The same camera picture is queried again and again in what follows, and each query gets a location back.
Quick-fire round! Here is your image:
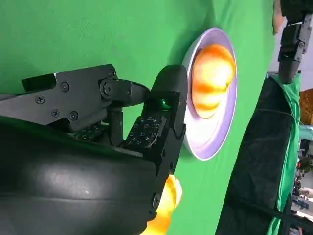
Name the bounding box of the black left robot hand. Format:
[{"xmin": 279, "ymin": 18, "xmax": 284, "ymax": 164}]
[{"xmin": 277, "ymin": 0, "xmax": 313, "ymax": 84}]

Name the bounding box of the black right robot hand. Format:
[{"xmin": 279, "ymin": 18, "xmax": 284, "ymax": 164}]
[{"xmin": 0, "ymin": 64, "xmax": 189, "ymax": 235}]

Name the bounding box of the orange and white bread roll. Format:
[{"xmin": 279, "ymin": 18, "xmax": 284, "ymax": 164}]
[
  {"xmin": 191, "ymin": 43, "xmax": 236, "ymax": 119},
  {"xmin": 146, "ymin": 174, "xmax": 183, "ymax": 235}
]

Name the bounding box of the orange mesh panel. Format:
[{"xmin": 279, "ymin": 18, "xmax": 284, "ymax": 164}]
[{"xmin": 299, "ymin": 89, "xmax": 313, "ymax": 125}]

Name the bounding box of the teal cloth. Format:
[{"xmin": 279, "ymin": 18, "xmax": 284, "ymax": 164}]
[{"xmin": 298, "ymin": 124, "xmax": 313, "ymax": 141}]

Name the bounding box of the black backdrop curtain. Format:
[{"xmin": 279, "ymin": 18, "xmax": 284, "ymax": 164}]
[{"xmin": 215, "ymin": 77, "xmax": 300, "ymax": 235}]

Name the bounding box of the lilac plate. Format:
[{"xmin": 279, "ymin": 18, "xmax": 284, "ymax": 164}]
[{"xmin": 181, "ymin": 27, "xmax": 238, "ymax": 161}]

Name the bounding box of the green table cloth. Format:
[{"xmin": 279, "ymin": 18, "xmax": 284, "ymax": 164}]
[{"xmin": 0, "ymin": 0, "xmax": 301, "ymax": 235}]

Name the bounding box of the thin black cable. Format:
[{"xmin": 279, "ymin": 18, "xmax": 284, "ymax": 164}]
[{"xmin": 234, "ymin": 197, "xmax": 313, "ymax": 221}]

